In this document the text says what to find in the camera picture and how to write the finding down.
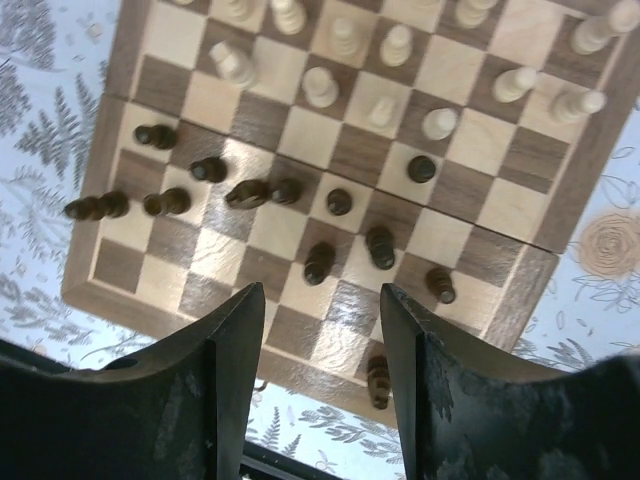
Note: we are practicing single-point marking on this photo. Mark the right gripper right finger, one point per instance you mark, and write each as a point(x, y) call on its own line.
point(466, 409)

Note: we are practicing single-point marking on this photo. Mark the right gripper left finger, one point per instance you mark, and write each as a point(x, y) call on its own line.
point(177, 409)

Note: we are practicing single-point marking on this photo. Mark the dark chess piece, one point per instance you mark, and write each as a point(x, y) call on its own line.
point(378, 381)

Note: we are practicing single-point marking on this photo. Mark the dark chess knight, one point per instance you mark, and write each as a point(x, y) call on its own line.
point(248, 194)

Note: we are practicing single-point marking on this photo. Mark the wooden chess board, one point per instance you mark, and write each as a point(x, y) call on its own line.
point(506, 114)

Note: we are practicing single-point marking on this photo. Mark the white chess knight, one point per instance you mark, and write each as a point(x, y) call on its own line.
point(382, 112)

